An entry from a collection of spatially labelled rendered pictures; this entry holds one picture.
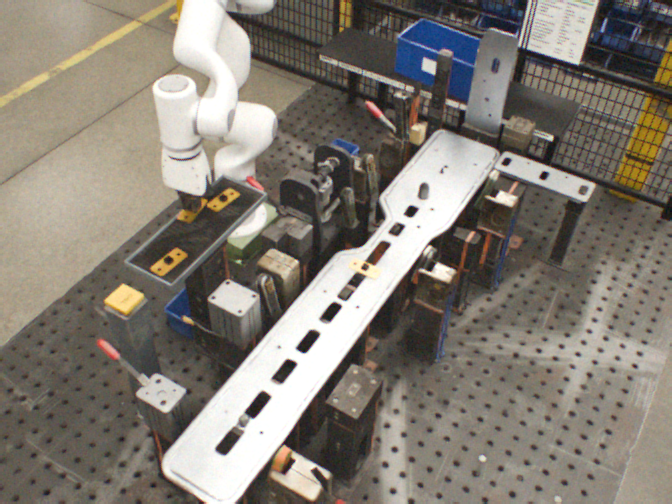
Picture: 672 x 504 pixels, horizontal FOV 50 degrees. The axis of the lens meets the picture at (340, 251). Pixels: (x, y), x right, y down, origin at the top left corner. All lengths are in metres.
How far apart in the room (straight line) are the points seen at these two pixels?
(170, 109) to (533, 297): 1.29
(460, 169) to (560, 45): 0.55
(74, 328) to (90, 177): 1.71
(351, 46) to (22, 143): 2.08
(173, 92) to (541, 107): 1.36
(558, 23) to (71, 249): 2.25
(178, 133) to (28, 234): 2.14
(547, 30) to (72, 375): 1.76
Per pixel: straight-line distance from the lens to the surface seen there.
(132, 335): 1.67
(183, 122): 1.52
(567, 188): 2.23
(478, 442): 1.97
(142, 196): 3.66
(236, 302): 1.66
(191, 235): 1.74
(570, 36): 2.47
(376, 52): 2.66
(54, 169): 3.94
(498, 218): 2.10
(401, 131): 2.15
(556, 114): 2.47
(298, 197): 1.86
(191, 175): 1.61
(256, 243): 2.29
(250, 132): 2.03
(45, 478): 1.98
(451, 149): 2.28
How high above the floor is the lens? 2.37
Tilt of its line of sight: 46 degrees down
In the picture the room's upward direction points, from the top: 3 degrees clockwise
